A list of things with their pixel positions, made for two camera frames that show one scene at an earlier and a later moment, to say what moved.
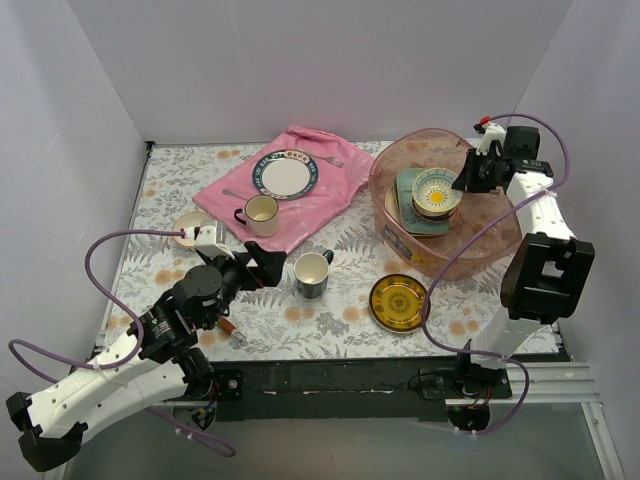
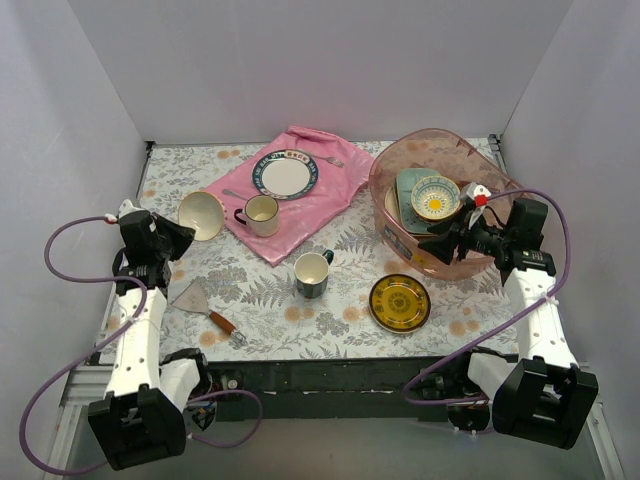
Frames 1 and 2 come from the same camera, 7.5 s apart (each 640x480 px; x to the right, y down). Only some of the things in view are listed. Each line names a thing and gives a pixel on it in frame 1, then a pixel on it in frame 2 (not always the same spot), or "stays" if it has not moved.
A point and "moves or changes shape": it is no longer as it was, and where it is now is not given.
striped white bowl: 433,194 moves or changes shape
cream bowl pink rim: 190,219 moves or changes shape
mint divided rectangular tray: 418,225 stays
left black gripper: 252,266 to 163,235
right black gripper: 480,170 to 460,240
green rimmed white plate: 287,174 stays
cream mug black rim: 262,215 stays
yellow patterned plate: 396,303 stays
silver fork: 332,160 stays
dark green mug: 311,273 stays
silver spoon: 230,192 stays
